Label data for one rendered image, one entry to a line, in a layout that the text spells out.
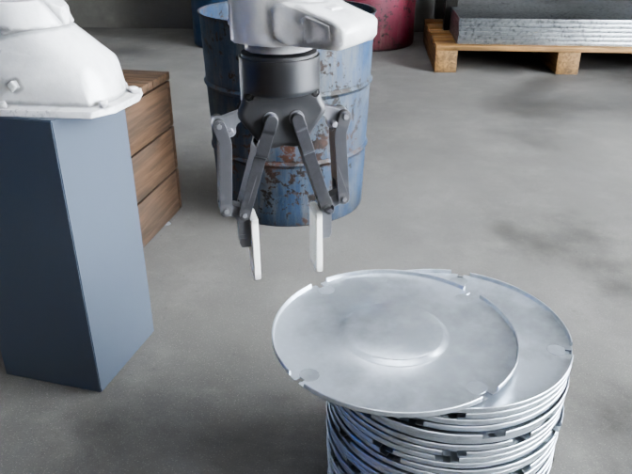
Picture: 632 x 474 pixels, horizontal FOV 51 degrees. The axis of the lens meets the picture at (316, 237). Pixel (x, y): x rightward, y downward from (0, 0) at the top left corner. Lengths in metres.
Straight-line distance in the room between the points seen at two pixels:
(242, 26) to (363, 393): 0.38
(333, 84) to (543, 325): 0.83
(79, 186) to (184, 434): 0.39
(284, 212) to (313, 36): 1.05
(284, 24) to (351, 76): 0.97
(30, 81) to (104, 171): 0.17
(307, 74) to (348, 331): 0.32
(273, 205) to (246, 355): 0.52
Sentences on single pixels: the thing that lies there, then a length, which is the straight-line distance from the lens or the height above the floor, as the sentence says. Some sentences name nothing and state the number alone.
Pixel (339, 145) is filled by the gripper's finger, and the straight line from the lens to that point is 0.66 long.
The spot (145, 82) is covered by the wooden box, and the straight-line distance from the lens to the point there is 1.55.
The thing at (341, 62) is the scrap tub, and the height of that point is 0.39.
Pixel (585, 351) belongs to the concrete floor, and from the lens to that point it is 1.27.
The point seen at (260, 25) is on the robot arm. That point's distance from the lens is 0.59.
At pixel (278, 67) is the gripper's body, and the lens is 0.60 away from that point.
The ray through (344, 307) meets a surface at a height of 0.24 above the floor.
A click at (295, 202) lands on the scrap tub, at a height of 0.06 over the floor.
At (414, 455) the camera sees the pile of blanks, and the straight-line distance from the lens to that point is 0.77.
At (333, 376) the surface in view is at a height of 0.24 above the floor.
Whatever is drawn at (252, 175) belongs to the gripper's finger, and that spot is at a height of 0.47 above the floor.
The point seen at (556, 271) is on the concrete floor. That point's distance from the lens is 1.51.
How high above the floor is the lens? 0.70
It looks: 27 degrees down
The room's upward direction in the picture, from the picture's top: straight up
